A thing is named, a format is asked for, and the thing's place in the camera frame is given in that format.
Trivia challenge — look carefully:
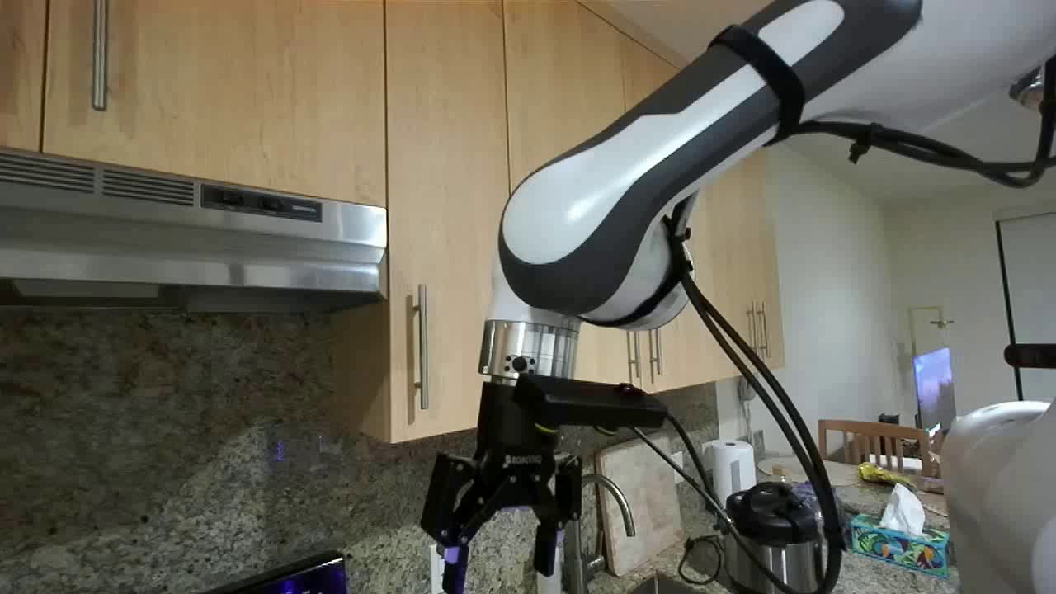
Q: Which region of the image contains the light wood cupboard door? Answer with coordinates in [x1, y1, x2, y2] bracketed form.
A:
[41, 0, 391, 209]
[504, 0, 687, 396]
[642, 162, 732, 388]
[384, 0, 514, 446]
[0, 0, 50, 155]
[719, 152, 788, 374]

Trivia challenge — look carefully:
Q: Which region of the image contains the patterned tissue box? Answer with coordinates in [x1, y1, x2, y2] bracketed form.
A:
[845, 481, 959, 577]

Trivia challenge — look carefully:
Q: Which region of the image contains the black electric stove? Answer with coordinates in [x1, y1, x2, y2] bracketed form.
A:
[201, 551, 352, 594]

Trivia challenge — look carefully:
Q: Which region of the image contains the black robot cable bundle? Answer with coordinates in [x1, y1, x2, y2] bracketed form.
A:
[632, 52, 1056, 594]

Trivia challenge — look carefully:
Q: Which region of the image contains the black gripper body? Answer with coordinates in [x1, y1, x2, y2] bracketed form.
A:
[471, 374, 558, 488]

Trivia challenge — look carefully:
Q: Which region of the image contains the wooden dining chair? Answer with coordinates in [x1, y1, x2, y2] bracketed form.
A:
[814, 415, 937, 477]

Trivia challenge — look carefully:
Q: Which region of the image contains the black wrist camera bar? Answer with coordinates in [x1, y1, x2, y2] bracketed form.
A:
[511, 374, 669, 435]

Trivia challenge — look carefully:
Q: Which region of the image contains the yellow banana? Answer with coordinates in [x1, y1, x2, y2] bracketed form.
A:
[854, 458, 917, 488]

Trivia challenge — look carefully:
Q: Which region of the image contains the stainless steel range hood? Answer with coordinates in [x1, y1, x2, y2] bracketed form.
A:
[0, 146, 391, 315]

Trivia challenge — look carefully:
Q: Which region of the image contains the chrome sink faucet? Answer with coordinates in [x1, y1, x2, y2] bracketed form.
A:
[590, 468, 642, 575]

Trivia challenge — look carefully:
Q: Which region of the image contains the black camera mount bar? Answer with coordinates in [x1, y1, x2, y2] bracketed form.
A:
[999, 338, 1056, 374]

